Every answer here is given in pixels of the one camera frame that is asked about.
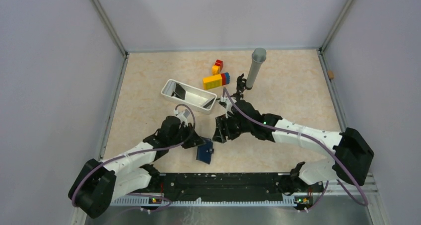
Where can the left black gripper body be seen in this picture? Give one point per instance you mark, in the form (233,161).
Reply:
(178,138)

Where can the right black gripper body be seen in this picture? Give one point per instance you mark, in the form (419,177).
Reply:
(235,127)

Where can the blue leather card holder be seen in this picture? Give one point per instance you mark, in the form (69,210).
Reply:
(205,151)

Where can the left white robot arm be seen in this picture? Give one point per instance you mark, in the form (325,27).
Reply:
(100,183)

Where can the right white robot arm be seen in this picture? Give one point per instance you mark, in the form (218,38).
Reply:
(348,156)

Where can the black card in tray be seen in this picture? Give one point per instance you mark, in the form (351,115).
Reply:
(179,91)
(208,103)

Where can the white rectangular tray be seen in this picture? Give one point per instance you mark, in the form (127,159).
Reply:
(194,98)

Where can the black mini tripod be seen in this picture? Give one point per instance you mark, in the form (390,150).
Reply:
(240,87)

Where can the red blue toy block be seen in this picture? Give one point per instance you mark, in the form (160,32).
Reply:
(225,78)

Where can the yellow toy block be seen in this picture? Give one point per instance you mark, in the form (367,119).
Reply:
(211,82)

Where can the small orange toy block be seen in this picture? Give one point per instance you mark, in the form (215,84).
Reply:
(215,70)

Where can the small red toy block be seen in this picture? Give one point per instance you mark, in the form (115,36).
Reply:
(219,63)

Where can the grey microphone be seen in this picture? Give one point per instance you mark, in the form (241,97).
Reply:
(258,58)

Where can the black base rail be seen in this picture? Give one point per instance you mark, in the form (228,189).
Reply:
(222,187)

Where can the small brown wall object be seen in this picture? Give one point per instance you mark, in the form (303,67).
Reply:
(330,75)

